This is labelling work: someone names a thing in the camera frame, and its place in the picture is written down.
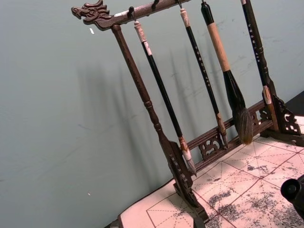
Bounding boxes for large tan-handled brush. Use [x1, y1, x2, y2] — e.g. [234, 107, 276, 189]
[200, 0, 254, 146]

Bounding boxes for thin black brush white characters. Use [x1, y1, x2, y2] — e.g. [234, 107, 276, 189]
[179, 8, 229, 150]

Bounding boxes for black brush with pale ferrule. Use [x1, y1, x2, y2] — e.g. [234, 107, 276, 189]
[240, 0, 279, 131]

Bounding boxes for black round-ended object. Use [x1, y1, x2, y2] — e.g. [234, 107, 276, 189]
[280, 174, 304, 228]

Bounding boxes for white gridded calligraphy mat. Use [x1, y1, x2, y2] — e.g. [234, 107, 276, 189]
[118, 135, 304, 228]

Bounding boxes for black brush with marbled ends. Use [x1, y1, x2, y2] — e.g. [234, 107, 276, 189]
[133, 20, 198, 178]

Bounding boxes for dark wooden dragon brush rack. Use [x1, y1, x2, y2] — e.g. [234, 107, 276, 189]
[70, 0, 304, 228]

